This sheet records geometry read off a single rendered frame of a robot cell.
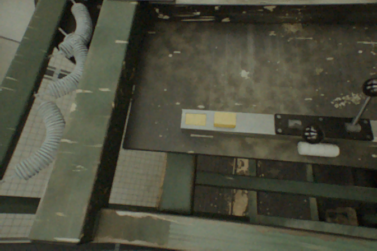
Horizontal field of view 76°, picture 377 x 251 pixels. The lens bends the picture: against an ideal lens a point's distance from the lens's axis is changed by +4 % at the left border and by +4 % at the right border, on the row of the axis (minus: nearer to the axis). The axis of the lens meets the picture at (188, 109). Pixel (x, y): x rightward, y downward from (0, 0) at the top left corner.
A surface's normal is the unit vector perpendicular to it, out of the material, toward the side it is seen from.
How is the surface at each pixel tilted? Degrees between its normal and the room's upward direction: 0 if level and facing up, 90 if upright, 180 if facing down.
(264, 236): 58
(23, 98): 90
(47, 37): 90
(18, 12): 90
